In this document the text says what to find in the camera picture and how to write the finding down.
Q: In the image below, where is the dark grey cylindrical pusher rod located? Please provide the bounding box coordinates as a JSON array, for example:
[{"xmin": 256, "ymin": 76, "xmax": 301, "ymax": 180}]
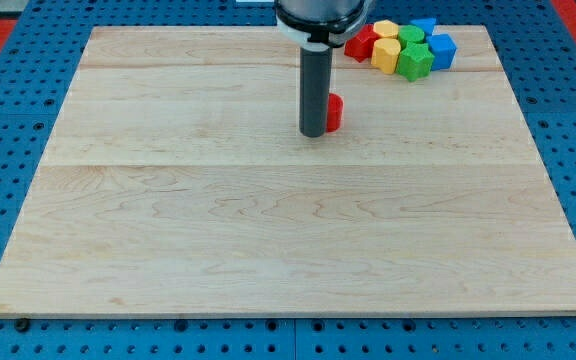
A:
[{"xmin": 299, "ymin": 48, "xmax": 333, "ymax": 138}]

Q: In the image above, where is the red cylinder block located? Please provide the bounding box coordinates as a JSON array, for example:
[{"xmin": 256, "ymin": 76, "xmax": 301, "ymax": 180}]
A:
[{"xmin": 326, "ymin": 93, "xmax": 344, "ymax": 133}]

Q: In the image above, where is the red star block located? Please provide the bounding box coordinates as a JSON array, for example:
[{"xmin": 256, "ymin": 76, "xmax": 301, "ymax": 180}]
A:
[{"xmin": 344, "ymin": 24, "xmax": 380, "ymax": 63}]

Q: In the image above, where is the yellow heart block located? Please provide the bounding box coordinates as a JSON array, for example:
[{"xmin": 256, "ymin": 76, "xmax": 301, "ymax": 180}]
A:
[{"xmin": 371, "ymin": 38, "xmax": 401, "ymax": 75}]

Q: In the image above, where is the yellow hexagon block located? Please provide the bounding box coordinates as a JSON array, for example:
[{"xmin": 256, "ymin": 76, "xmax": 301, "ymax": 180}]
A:
[{"xmin": 373, "ymin": 20, "xmax": 399, "ymax": 39}]

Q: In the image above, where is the green cylinder block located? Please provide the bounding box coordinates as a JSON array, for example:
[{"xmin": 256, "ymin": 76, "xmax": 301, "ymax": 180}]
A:
[{"xmin": 398, "ymin": 25, "xmax": 426, "ymax": 49}]

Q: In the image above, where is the green star block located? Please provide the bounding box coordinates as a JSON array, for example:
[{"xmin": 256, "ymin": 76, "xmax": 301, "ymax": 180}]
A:
[{"xmin": 396, "ymin": 43, "xmax": 435, "ymax": 82}]

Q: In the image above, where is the blue triangle block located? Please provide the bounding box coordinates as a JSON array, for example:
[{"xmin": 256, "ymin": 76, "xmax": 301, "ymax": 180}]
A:
[{"xmin": 410, "ymin": 17, "xmax": 437, "ymax": 36}]

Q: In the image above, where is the blue cube block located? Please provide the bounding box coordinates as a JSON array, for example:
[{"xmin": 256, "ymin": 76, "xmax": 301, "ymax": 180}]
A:
[{"xmin": 426, "ymin": 34, "xmax": 457, "ymax": 71}]

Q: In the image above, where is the light wooden board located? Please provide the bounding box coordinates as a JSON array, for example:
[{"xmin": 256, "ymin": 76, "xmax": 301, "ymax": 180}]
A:
[{"xmin": 0, "ymin": 26, "xmax": 576, "ymax": 319}]

